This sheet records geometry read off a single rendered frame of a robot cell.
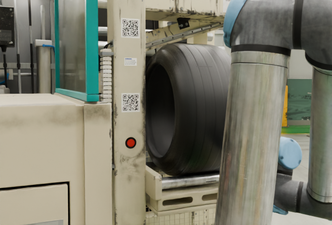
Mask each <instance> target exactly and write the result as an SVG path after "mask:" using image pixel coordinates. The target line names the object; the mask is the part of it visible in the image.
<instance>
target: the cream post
mask: <svg viewBox="0 0 332 225"><path fill-rule="evenodd" d="M121 18H130V19H140V38H126V37H121ZM111 40H114V46H113V47H110V45H109V46H108V49H111V51H112V52H114V55H113V56H110V57H111V58H112V60H111V65H110V66H111V67H112V68H111V69H110V70H111V71H112V72H111V73H110V74H111V75H112V77H110V78H111V79H112V81H110V82H111V83H112V85H110V86H111V87H112V89H111V91H112V93H111V95H112V97H111V99H112V101H111V103H112V106H111V107H112V108H113V112H112V114H111V116H112V118H111V120H112V122H111V124H112V126H111V127H112V131H111V132H112V163H113V164H114V165H115V168H114V170H112V225H146V192H145V169H146V121H145V114H146V83H145V71H146V52H145V0H107V43H110V41H111ZM125 58H137V66H125ZM122 93H140V112H122ZM129 139H133V140H134V142H135V144H134V146H132V147H129V146H128V145H127V142H128V140H129Z"/></svg>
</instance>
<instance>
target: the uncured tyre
mask: <svg viewBox="0 0 332 225"><path fill-rule="evenodd" d="M231 59H232V57H231V56H230V55H229V54H228V53H227V52H226V51H225V50H223V49H221V48H219V47H217V46H214V45H210V44H191V43H171V44H167V45H164V46H162V47H161V48H160V49H159V50H158V51H157V52H156V53H155V54H154V55H153V56H152V57H151V58H150V60H149V62H148V64H147V66H146V71H145V83H146V114H145V121H146V149H147V151H148V154H149V156H150V158H151V160H152V161H153V163H154V164H155V165H156V166H157V167H158V168H160V169H161V170H162V171H163V172H164V173H165V174H167V175H169V176H183V175H192V174H201V173H210V172H219V171H220V164H221V155H222V145H223V135H224V126H225V117H226V107H227V97H228V88H229V78H230V69H231ZM199 66H212V67H199Z"/></svg>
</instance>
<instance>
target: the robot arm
mask: <svg viewBox="0 0 332 225"><path fill-rule="evenodd" d="M223 32H224V34H223V40H224V43H225V45H226V46H227V47H229V48H231V57H232V59H231V69H230V78H229V88H228V97H227V107H226V117H225V126H224V135H223V145H222V155H221V164H220V173H219V183H218V193H217V202H216V211H215V221H214V225H271V222H272V213H273V212H274V213H278V214H281V215H287V214H288V213H289V212H294V213H300V214H305V215H309V216H313V217H317V218H322V219H326V220H328V221H332V0H231V1H230V2H229V5H228V7H227V10H226V14H225V18H224V24H223ZM292 49H295V50H305V59H306V61H307V62H308V63H309V64H310V65H311V66H313V67H312V92H311V116H310V141H309V166H308V182H302V181H294V180H292V173H293V169H295V168H296V167H298V166H299V164H300V163H301V160H302V151H301V148H300V146H299V144H298V143H297V142H296V141H295V140H293V139H291V138H286V137H281V128H282V119H283V110H284V101H285V91H286V82H287V73H288V63H289V60H290V58H291V50H292ZM288 211H289V212H288Z"/></svg>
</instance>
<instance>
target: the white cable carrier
mask: <svg viewBox="0 0 332 225"><path fill-rule="evenodd" d="M100 52H112V51H111V49H102V50H100ZM110 56H112V55H101V56H100V57H101V58H100V61H101V62H100V65H102V66H101V67H100V69H102V70H101V71H100V73H102V74H101V75H100V77H101V79H100V81H102V82H101V83H100V85H102V86H101V87H100V89H102V90H101V91H100V93H102V94H101V97H102V98H101V101H103V102H107V103H110V104H111V105H112V103H111V101H112V99H111V97H112V95H111V93H112V91H111V89H112V87H111V86H110V85H112V83H111V82H110V81H112V79H111V78H110V77H112V75H111V74H110V73H111V72H112V71H111V70H110V69H111V68H112V67H111V66H110V65H111V60H112V58H111V57H110Z"/></svg>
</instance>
